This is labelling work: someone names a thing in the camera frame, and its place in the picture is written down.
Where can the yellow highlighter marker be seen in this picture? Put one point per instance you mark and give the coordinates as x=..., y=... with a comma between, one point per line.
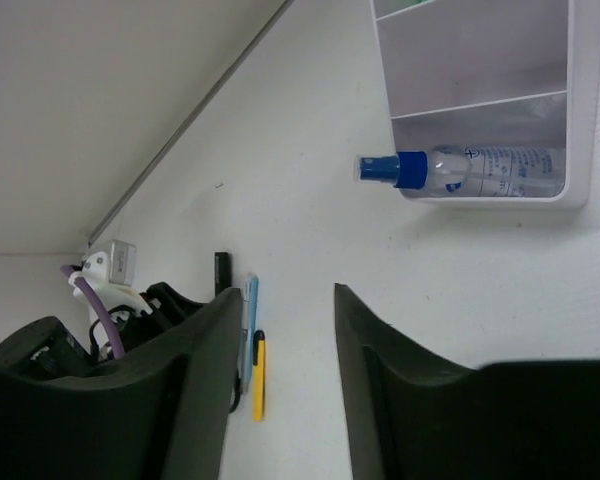
x=222, y=272

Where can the light blue pen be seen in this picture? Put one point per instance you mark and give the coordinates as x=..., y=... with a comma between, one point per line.
x=250, y=299

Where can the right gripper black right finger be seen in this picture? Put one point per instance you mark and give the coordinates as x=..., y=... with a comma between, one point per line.
x=412, y=414

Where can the white compartment organizer tray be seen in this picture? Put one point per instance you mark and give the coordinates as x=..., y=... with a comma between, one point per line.
x=495, y=73

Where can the black handled scissors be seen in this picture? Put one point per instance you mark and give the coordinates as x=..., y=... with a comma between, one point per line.
x=235, y=398

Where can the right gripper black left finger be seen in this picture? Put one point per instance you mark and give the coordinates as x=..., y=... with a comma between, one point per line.
x=158, y=412

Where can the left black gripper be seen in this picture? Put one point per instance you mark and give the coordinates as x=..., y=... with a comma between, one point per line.
x=45, y=349

